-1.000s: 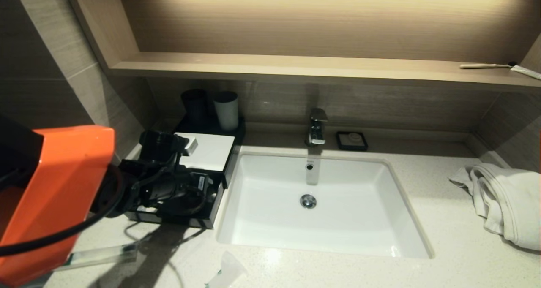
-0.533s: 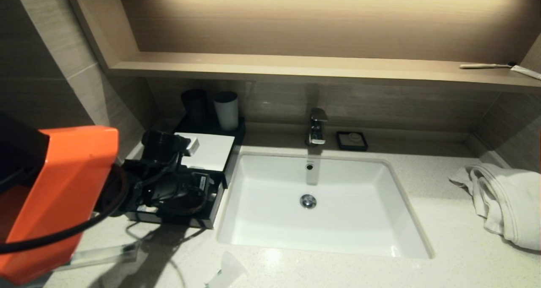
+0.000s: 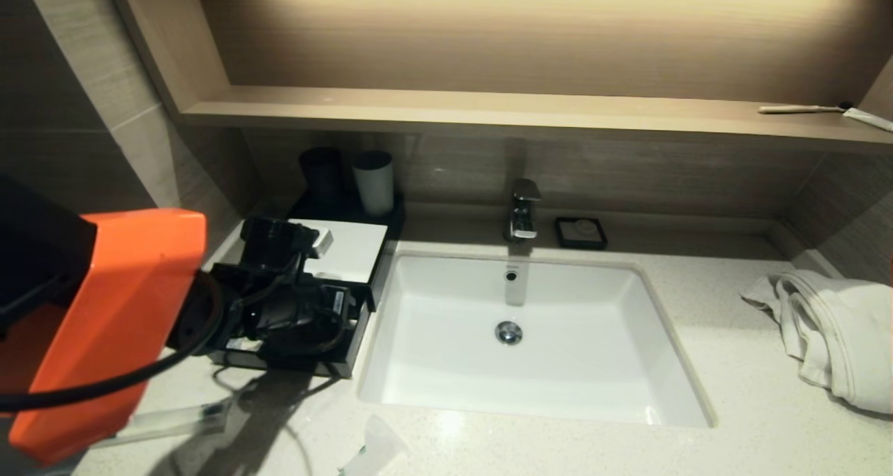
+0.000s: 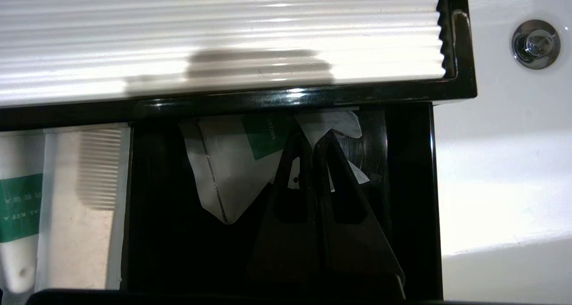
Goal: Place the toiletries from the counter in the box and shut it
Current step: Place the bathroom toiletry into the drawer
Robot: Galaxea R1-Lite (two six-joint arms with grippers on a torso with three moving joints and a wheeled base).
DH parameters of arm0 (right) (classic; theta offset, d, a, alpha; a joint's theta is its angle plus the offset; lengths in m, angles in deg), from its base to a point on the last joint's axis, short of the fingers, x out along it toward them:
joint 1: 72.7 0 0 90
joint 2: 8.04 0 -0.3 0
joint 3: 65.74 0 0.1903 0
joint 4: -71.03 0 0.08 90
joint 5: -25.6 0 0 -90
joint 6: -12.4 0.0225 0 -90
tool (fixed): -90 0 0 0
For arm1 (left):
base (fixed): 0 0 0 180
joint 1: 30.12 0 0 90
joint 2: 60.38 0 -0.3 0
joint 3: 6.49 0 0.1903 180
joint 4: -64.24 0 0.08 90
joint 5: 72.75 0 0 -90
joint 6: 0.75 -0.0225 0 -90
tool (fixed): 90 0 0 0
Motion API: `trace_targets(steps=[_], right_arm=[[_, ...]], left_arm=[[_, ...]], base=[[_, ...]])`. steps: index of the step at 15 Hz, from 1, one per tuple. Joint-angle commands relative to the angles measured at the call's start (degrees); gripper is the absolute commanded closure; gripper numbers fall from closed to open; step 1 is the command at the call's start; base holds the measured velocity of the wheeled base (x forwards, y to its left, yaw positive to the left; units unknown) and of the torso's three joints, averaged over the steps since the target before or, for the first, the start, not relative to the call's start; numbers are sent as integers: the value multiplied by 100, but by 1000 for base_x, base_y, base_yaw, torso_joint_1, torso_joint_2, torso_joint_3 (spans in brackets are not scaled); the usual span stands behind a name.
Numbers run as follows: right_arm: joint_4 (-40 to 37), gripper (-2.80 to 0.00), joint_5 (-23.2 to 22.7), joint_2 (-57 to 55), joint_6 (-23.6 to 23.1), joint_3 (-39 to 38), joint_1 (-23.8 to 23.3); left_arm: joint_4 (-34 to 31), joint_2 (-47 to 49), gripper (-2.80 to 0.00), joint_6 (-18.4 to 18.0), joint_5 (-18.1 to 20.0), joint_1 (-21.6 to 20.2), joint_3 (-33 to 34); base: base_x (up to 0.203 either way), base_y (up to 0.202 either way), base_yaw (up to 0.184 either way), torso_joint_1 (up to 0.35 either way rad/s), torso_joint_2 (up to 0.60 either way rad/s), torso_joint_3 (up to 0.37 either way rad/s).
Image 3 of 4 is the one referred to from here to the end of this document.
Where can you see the white crumpled towel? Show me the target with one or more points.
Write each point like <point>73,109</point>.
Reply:
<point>837,336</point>

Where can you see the small white toothpaste tube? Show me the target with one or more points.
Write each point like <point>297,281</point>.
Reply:
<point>868,118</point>

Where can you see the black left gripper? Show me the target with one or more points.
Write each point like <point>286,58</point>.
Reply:
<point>275,246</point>

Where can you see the black box white lid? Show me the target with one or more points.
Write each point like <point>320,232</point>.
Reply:
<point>356,249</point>

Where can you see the long clear toothbrush packet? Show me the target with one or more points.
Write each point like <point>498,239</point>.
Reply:
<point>181,420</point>

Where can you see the chrome faucet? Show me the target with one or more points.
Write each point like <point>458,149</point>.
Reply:
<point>522,214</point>

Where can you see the white cup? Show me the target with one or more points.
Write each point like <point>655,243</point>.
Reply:
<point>374,183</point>

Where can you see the black drawer of box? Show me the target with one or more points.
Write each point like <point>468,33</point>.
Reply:
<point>352,354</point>

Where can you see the white rectangular sink basin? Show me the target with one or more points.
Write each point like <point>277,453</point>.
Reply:
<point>593,364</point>

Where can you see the light wooden wall shelf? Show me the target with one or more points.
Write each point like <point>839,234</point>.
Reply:
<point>488,109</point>

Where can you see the translucent packet small green print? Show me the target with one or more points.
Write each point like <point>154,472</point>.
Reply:
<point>380,441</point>

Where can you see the round grey soap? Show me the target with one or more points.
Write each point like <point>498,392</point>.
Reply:
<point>580,230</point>

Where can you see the black cup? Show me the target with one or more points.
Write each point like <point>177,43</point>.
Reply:
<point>322,179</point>

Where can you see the chrome sink drain stopper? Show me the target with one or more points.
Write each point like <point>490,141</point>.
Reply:
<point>508,333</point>

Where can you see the beige toothbrush black bristles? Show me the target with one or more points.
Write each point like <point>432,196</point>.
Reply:
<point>795,109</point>

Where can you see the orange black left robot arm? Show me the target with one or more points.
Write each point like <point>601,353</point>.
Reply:
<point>111,322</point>

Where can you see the black square soap dish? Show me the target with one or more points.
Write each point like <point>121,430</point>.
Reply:
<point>560,235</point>

